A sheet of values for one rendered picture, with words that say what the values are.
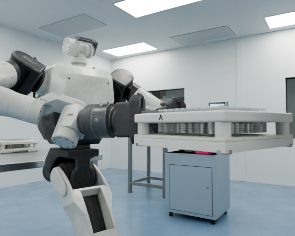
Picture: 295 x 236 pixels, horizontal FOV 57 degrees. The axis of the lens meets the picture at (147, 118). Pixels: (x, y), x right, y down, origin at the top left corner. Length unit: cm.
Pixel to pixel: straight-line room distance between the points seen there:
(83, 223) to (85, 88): 48
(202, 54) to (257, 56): 117
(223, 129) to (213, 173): 266
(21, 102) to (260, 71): 535
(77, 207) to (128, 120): 45
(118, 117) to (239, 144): 30
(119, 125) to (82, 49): 54
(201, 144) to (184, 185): 279
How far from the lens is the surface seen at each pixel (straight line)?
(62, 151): 109
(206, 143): 47
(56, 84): 102
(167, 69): 654
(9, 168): 136
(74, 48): 112
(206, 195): 318
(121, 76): 122
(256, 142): 53
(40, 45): 613
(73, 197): 101
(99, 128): 66
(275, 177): 575
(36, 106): 73
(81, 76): 104
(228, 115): 46
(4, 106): 74
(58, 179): 108
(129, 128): 65
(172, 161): 329
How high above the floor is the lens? 105
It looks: 2 degrees up
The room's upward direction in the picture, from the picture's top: straight up
